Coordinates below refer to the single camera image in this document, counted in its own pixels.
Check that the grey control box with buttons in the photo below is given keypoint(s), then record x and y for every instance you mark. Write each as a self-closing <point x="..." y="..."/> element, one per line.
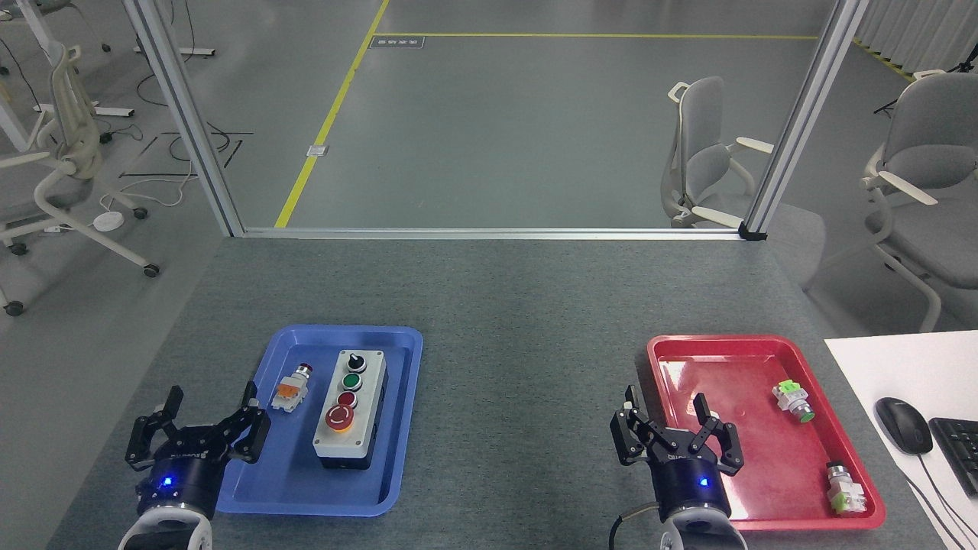
<point x="348" y="412"/>

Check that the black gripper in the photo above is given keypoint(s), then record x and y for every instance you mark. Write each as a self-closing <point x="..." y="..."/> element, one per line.
<point x="688" y="481"/>
<point x="183" y="470"/>

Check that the white curtain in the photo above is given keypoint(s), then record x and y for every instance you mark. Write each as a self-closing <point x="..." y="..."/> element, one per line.
<point x="917" y="30"/>

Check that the white desk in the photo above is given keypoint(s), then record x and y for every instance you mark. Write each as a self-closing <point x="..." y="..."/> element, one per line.
<point x="901" y="367"/>

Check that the red plastic tray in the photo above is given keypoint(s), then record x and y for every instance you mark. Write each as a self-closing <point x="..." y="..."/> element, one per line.
<point x="772" y="466"/>

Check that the black tripod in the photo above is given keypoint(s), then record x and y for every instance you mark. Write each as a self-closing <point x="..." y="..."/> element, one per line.
<point x="917" y="90"/>

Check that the red push button orange base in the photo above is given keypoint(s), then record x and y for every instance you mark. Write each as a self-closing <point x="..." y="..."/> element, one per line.
<point x="289" y="393"/>

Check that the silver push button green base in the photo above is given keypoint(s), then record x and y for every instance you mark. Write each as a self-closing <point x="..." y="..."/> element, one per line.
<point x="844" y="489"/>

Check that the black keyboard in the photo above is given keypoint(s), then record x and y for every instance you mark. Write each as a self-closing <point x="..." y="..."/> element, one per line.
<point x="959" y="454"/>

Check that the metal floor socket plate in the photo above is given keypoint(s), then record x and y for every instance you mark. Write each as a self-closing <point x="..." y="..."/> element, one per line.
<point x="318" y="150"/>

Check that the white round floor device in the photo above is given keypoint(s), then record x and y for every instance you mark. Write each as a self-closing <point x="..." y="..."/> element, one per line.
<point x="108" y="221"/>

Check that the black computer mouse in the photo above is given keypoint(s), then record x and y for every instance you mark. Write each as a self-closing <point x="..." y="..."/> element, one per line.
<point x="903" y="425"/>

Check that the green push button switch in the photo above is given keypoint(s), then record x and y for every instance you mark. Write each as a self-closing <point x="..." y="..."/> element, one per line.
<point x="793" y="400"/>

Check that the dark floor label sign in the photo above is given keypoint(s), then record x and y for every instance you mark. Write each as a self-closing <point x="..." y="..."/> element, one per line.
<point x="396" y="42"/>

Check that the grey mesh office chair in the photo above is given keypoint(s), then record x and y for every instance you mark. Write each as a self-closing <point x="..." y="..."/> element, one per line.
<point x="69" y="145"/>

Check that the grey office chair white frame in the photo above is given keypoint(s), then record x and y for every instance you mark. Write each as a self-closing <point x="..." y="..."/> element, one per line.
<point x="703" y="153"/>
<point x="932" y="153"/>

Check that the silver aluminium rail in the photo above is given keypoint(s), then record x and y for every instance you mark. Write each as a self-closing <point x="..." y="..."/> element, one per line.
<point x="489" y="234"/>

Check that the silver aluminium post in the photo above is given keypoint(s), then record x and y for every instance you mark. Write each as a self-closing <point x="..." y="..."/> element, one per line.
<point x="802" y="122"/>
<point x="187" y="122"/>

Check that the white desk foot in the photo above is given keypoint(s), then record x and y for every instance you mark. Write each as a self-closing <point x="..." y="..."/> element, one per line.
<point x="99" y="111"/>
<point x="179" y="51"/>

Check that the blue plastic tray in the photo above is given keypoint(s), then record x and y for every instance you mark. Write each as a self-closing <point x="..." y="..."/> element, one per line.
<point x="386" y="428"/>

